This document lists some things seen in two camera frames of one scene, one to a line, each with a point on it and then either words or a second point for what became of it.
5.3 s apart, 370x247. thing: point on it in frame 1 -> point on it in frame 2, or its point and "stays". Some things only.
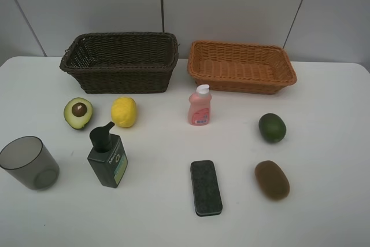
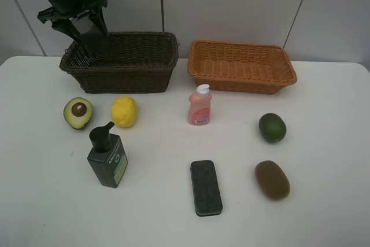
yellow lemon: [124, 111] stays
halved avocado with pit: [77, 112] stays
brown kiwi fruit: [272, 179] stays
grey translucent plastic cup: [26, 159] -> [93, 39]
